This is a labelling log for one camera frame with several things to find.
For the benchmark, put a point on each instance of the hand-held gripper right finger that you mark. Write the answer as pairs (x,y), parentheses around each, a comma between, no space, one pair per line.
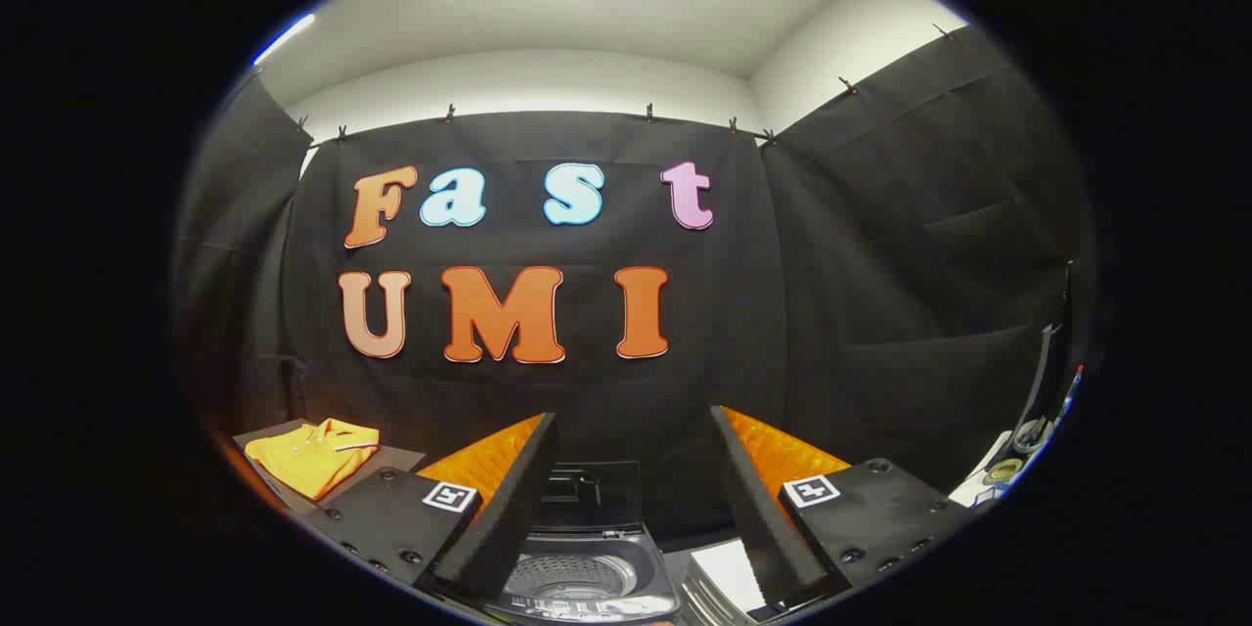
(763,518)

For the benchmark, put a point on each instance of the yellow polo shirt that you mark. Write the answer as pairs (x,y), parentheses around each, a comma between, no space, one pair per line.
(313,460)

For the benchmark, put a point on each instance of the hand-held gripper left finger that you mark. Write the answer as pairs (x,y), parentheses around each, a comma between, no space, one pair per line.
(509,518)

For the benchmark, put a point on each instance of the white paper sheet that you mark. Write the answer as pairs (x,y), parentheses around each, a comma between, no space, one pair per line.
(729,572)

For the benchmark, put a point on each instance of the tape roll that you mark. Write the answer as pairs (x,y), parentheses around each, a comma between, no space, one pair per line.
(1029,435)

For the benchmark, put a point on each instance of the grey washing machine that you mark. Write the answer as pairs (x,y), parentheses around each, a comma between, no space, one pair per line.
(636,567)

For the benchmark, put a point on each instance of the grey flat board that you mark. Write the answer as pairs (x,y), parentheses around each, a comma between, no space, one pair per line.
(391,462)

